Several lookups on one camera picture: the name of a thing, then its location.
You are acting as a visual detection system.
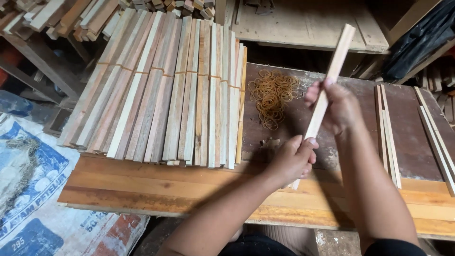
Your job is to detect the person's left hand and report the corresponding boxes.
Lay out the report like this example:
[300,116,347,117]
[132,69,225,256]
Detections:
[265,135,319,189]

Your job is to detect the person's right hand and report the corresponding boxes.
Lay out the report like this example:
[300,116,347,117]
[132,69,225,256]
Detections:
[305,78,364,138]

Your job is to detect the pale wooden stick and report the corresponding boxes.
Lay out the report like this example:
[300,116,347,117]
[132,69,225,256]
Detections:
[291,23,356,191]

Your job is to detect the thin wooden strip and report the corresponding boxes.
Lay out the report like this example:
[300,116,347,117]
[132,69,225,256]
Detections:
[417,105,455,197]
[414,86,455,179]
[374,85,389,174]
[380,84,402,190]
[382,110,399,188]

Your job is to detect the heap of tan rubber bands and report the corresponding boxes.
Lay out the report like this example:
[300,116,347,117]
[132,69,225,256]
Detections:
[247,69,303,131]

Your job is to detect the dark brown plywood board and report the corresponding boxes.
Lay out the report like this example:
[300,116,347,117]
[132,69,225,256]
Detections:
[241,63,455,183]

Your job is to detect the person's black shirt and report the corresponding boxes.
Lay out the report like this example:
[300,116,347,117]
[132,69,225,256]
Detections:
[218,234,428,256]

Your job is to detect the worn wooden panel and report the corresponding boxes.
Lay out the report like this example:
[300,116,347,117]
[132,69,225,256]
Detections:
[232,0,390,55]

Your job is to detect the heap of stacked wood pieces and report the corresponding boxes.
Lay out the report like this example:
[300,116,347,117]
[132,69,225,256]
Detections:
[419,66,455,126]

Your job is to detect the black plastic bag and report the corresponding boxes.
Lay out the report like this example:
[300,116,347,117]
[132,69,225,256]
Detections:
[382,0,455,81]

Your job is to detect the pile of bundled wooden slats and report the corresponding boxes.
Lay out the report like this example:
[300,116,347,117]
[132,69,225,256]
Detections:
[57,9,248,170]

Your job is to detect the heap of small wood blocks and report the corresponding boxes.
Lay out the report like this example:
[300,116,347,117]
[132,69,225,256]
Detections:
[119,0,216,21]

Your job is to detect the white blue printed sack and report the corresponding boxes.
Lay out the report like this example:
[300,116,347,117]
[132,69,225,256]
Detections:
[0,113,150,256]

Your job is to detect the grey fibre netting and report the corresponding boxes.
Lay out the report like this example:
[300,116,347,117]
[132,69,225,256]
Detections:
[0,137,42,215]

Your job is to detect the heap of cut wood offcuts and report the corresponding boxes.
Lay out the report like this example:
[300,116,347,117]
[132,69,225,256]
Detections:
[0,0,122,42]

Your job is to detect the blue plastic bag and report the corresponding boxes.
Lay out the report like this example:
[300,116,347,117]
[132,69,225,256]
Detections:
[0,90,35,118]

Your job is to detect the wooden rack frame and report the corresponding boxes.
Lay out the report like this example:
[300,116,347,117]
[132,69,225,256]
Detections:
[0,33,94,107]

